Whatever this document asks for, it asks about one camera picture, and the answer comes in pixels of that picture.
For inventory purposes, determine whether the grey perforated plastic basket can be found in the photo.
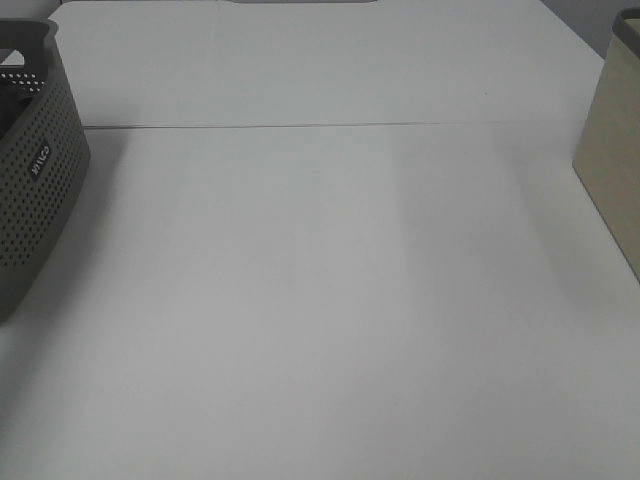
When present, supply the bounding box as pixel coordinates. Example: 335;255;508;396
1;18;91;321

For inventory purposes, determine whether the beige fabric bin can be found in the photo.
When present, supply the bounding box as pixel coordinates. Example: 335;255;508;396
573;8;639;276

